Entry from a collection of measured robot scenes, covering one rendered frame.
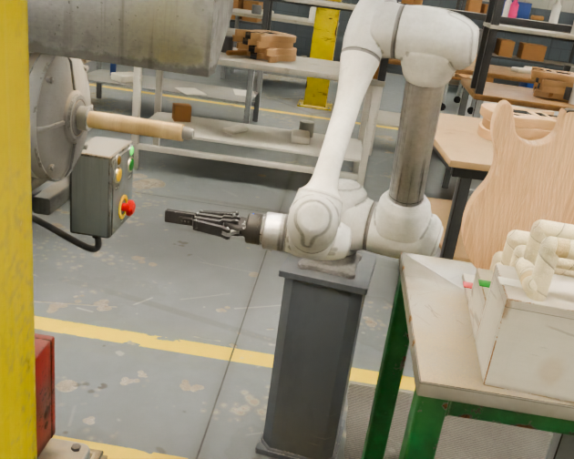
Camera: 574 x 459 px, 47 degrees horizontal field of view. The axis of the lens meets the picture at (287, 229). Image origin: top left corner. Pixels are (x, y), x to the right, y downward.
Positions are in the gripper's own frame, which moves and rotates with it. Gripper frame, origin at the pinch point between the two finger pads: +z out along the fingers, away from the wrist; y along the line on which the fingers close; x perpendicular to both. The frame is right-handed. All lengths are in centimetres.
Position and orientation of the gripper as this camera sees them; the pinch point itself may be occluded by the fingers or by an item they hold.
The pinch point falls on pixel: (179, 217)
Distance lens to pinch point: 162.1
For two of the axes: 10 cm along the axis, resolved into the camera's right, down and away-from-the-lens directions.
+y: 1.0, -3.7, 9.3
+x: 1.2, -9.2, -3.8
